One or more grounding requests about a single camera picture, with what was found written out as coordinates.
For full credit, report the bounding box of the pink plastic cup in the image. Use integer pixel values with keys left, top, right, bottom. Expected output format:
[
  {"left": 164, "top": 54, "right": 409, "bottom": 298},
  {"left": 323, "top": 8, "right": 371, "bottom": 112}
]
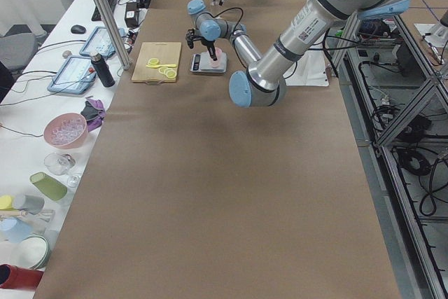
[{"left": 210, "top": 47, "right": 223, "bottom": 69}]

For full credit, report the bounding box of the digital kitchen scale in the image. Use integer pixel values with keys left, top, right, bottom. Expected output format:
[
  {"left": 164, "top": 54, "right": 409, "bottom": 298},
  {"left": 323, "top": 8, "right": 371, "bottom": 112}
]
[{"left": 190, "top": 52, "right": 228, "bottom": 75}]

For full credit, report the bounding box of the green plastic cup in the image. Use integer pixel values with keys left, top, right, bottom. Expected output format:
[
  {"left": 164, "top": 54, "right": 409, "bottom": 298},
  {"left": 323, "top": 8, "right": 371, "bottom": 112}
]
[{"left": 29, "top": 172, "right": 67, "bottom": 202}]

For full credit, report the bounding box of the grey cup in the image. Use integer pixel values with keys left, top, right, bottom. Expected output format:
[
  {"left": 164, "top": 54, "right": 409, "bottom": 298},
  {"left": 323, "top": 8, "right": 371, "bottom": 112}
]
[{"left": 13, "top": 194, "right": 45, "bottom": 215}]

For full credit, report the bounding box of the yellow cup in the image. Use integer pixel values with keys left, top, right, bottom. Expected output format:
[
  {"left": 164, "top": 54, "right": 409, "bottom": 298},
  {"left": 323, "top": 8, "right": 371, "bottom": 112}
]
[{"left": 0, "top": 195, "right": 15, "bottom": 211}]

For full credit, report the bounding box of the light blue cup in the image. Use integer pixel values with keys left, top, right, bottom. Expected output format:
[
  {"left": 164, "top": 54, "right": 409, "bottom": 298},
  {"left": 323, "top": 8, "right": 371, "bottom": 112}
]
[{"left": 1, "top": 217, "right": 33, "bottom": 243}]

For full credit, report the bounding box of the wooden cutting board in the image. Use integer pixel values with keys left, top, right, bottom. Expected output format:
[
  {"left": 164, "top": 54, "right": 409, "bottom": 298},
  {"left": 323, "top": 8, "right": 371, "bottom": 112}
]
[{"left": 131, "top": 42, "right": 182, "bottom": 83}]

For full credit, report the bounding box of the yellow plastic knife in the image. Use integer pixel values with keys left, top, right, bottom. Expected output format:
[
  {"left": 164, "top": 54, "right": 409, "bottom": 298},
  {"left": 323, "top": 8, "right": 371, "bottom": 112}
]
[{"left": 146, "top": 64, "right": 177, "bottom": 69}]

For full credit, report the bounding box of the lemon slice middle of three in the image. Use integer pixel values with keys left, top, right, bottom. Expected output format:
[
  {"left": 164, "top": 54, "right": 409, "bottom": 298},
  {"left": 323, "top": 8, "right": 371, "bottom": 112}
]
[{"left": 162, "top": 69, "right": 172, "bottom": 76}]

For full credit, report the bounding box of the lemon slice near knife tip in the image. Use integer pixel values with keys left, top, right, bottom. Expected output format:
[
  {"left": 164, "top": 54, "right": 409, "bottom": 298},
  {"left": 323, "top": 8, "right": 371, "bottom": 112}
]
[{"left": 146, "top": 58, "right": 160, "bottom": 67}]

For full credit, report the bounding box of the black keyboard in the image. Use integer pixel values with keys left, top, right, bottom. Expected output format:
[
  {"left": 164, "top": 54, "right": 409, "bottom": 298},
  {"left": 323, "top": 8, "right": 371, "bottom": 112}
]
[{"left": 91, "top": 0, "right": 120, "bottom": 22}]

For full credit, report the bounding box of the far blue teach pendant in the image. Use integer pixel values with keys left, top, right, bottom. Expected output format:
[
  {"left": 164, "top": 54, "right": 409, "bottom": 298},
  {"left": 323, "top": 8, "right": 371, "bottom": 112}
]
[{"left": 79, "top": 26, "right": 115, "bottom": 59}]

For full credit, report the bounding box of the blue teach pendant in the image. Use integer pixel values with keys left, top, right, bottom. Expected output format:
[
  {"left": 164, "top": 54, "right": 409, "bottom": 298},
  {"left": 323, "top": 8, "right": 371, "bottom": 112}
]
[
  {"left": 79, "top": 26, "right": 115, "bottom": 59},
  {"left": 47, "top": 55, "right": 96, "bottom": 95}
]

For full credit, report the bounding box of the black thermos bottle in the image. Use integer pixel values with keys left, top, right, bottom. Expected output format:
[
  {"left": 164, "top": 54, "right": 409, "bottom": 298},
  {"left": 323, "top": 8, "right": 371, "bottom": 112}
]
[{"left": 90, "top": 50, "right": 115, "bottom": 88}]

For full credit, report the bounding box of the black computer mouse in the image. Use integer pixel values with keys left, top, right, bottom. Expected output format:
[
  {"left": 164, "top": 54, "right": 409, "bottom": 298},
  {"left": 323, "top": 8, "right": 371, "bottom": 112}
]
[{"left": 71, "top": 25, "right": 86, "bottom": 34}]

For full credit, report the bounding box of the near blue teach pendant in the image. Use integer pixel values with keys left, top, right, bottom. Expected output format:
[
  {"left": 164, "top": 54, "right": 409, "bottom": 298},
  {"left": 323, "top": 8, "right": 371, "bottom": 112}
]
[{"left": 47, "top": 55, "right": 96, "bottom": 95}]

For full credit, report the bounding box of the purple grey cloth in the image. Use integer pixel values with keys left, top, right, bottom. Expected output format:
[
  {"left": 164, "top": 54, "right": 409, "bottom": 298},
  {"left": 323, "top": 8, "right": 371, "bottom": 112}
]
[{"left": 80, "top": 97, "right": 106, "bottom": 132}]

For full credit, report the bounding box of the pink bowl with ice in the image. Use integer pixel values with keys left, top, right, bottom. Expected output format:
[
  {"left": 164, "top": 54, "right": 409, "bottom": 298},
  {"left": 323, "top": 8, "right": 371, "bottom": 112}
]
[{"left": 43, "top": 113, "right": 88, "bottom": 149}]

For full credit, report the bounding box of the wine glass lying down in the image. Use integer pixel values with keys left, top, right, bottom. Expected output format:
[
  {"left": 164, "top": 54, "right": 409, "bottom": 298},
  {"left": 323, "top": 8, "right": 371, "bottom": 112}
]
[{"left": 43, "top": 153, "right": 82, "bottom": 188}]

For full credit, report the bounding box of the white green rimmed bowl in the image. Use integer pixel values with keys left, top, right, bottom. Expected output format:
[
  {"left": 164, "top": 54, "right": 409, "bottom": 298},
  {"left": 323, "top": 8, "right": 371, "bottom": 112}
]
[{"left": 10, "top": 235, "right": 50, "bottom": 270}]

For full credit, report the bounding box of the red cylinder container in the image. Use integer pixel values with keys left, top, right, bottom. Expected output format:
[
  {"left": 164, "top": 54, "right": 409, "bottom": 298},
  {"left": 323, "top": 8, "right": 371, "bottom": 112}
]
[{"left": 1, "top": 264, "right": 44, "bottom": 291}]

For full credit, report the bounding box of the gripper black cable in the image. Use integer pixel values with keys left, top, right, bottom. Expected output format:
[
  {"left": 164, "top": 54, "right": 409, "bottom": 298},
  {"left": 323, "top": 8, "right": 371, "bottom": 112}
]
[{"left": 211, "top": 7, "right": 245, "bottom": 34}]

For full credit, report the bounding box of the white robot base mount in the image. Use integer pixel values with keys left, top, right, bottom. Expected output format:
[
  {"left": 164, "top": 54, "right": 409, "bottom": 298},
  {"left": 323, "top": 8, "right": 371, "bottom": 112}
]
[{"left": 283, "top": 51, "right": 329, "bottom": 87}]

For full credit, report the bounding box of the aluminium frame post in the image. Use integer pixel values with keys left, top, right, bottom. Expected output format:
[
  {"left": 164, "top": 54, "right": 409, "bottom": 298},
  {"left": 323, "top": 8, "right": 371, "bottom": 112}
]
[{"left": 93, "top": 0, "right": 131, "bottom": 70}]

